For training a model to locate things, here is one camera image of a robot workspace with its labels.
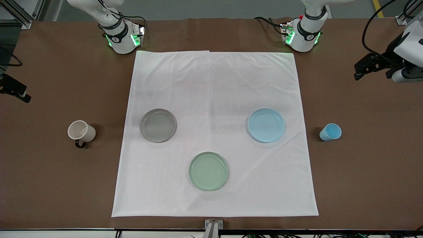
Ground metal table bracket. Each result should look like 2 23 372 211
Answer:
204 219 224 238

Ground black base cable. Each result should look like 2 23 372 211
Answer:
111 10 146 32
254 16 286 35

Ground green plate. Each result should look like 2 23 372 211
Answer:
188 151 229 192

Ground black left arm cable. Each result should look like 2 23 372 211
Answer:
362 0 397 64

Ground gray plate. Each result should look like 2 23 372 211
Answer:
139 108 177 143

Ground black hanging cable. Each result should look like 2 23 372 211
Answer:
403 0 423 20

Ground blue cup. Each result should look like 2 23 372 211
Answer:
319 123 342 142

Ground white cloth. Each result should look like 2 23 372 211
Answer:
111 50 319 218

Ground black right base cable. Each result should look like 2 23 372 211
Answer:
111 10 146 32

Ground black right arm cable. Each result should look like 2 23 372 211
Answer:
0 46 22 67

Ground black left base cable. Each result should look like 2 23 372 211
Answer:
254 16 286 35

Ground white mug black handle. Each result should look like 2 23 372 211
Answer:
67 120 96 149

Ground blue plate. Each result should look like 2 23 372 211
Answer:
248 108 286 143

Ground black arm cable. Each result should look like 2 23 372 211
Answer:
0 46 22 67
362 0 397 64

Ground aluminium frame beam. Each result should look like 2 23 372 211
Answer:
396 0 423 25
0 0 45 29

